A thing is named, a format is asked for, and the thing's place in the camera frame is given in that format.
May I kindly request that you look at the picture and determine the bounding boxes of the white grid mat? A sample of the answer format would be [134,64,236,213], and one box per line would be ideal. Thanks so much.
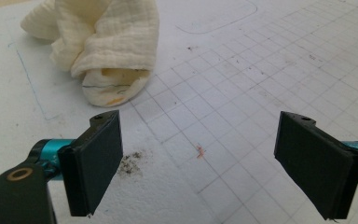
[0,0,358,224]

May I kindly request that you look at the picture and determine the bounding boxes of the cream muslin cloth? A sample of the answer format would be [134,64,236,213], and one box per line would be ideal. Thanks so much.
[20,0,160,108]

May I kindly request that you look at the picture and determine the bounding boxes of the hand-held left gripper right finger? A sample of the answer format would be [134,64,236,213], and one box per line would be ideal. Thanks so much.
[273,110,358,220]

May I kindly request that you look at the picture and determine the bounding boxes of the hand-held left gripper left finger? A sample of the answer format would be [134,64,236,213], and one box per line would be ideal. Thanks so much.
[40,109,124,217]

